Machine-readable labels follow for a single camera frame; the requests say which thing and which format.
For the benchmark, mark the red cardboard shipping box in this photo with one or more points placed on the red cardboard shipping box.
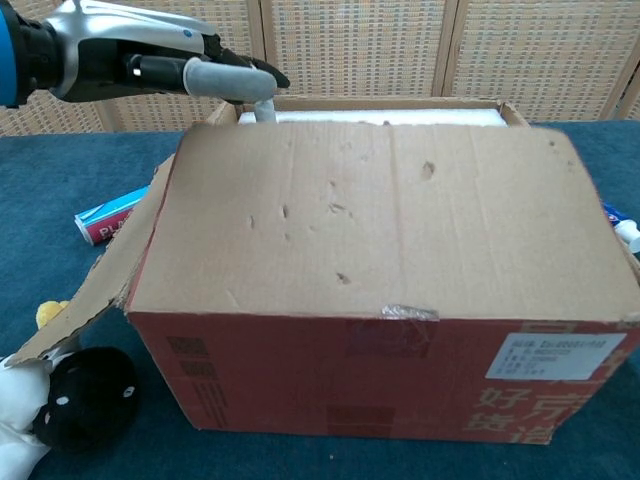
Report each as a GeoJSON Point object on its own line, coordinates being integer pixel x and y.
{"type": "Point", "coordinates": [375, 225]}

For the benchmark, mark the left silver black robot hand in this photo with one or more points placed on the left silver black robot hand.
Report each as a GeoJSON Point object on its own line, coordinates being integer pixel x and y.
{"type": "Point", "coordinates": [100, 60]}

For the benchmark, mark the white blue toothpaste tube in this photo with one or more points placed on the white blue toothpaste tube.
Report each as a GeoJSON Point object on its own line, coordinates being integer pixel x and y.
{"type": "Point", "coordinates": [622, 222]}

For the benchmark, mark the blue red plastic wrap box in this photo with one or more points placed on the blue red plastic wrap box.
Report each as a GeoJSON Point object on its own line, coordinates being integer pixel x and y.
{"type": "Point", "coordinates": [102, 222]}

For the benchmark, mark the blue table carpet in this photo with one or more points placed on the blue table carpet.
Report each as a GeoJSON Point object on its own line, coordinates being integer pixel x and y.
{"type": "Point", "coordinates": [50, 175]}

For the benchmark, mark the woven wooden folding screen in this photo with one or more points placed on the woven wooden folding screen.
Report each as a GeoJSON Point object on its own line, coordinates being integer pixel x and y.
{"type": "Point", "coordinates": [375, 50]}

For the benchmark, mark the black white plush doll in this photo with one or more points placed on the black white plush doll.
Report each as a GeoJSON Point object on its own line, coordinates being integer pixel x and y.
{"type": "Point", "coordinates": [90, 400]}

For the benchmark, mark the white foam packing insert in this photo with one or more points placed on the white foam packing insert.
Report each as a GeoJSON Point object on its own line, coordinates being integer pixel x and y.
{"type": "Point", "coordinates": [400, 116]}

